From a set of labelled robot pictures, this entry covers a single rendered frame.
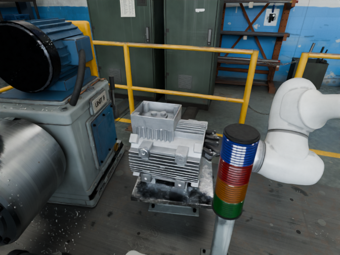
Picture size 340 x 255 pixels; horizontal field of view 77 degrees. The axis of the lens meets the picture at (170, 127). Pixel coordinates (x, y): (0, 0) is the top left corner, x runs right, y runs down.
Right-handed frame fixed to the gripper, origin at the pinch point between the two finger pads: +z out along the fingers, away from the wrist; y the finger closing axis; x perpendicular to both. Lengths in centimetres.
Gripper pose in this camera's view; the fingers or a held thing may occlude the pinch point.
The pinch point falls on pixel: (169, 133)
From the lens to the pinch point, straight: 63.2
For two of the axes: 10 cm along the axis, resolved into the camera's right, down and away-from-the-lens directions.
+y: -2.5, 4.8, -8.4
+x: -1.3, 8.4, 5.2
